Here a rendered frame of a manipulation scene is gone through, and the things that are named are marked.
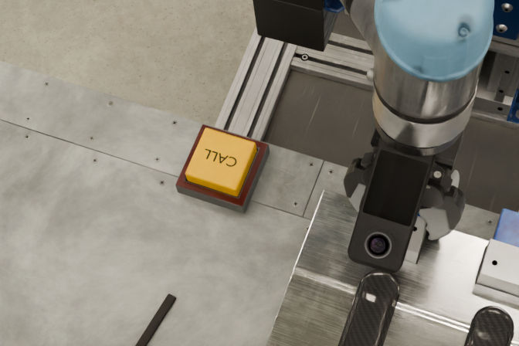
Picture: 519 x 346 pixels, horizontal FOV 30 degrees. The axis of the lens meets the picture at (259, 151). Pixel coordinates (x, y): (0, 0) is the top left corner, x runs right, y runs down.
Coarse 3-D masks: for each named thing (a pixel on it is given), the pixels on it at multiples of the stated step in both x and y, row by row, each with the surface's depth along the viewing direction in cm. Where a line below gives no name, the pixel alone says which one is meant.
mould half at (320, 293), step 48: (336, 240) 93; (432, 240) 93; (480, 240) 92; (288, 288) 92; (336, 288) 91; (432, 288) 90; (480, 288) 90; (288, 336) 90; (336, 336) 90; (432, 336) 89
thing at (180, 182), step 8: (216, 128) 107; (200, 136) 107; (240, 136) 107; (256, 144) 106; (264, 144) 106; (192, 152) 106; (264, 152) 106; (256, 160) 105; (184, 168) 106; (256, 168) 105; (184, 176) 105; (248, 176) 105; (176, 184) 105; (184, 184) 105; (192, 184) 105; (248, 184) 104; (200, 192) 104; (208, 192) 104; (216, 192) 104; (224, 200) 104; (232, 200) 103; (240, 200) 103
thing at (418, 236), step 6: (420, 216) 92; (420, 222) 91; (414, 228) 91; (420, 228) 90; (414, 234) 90; (420, 234) 90; (414, 240) 90; (420, 240) 90; (408, 246) 90; (414, 246) 90; (420, 246) 90; (408, 252) 90; (414, 252) 89; (420, 252) 95; (408, 258) 91; (414, 258) 91
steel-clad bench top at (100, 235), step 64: (0, 64) 116; (0, 128) 112; (64, 128) 111; (128, 128) 111; (192, 128) 110; (0, 192) 108; (64, 192) 108; (128, 192) 107; (256, 192) 106; (320, 192) 105; (0, 256) 105; (64, 256) 104; (128, 256) 104; (192, 256) 103; (256, 256) 103; (0, 320) 102; (64, 320) 101; (128, 320) 101; (192, 320) 100; (256, 320) 100
